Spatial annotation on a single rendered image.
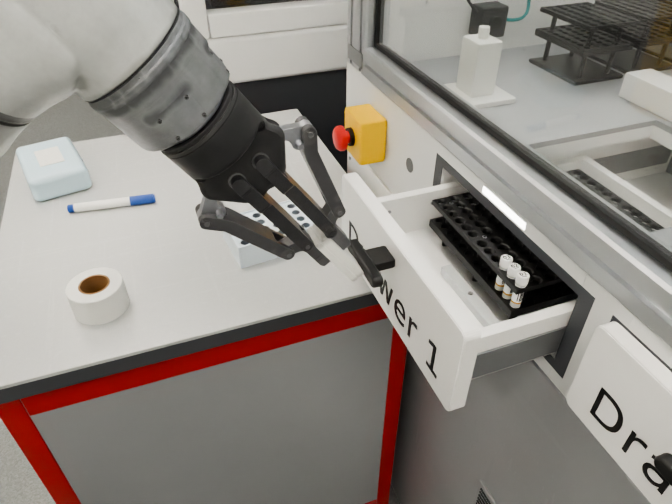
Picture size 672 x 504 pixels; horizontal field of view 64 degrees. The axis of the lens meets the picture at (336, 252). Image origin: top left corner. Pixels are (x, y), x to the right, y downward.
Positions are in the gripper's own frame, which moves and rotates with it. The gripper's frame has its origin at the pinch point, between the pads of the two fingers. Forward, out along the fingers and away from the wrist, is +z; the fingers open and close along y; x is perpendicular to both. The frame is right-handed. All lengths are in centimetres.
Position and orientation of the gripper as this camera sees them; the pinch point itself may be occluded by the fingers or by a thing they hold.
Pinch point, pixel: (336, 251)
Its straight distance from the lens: 54.1
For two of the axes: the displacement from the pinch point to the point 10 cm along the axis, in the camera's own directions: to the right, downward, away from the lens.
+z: 5.4, 5.2, 6.6
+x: -3.5, -5.8, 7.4
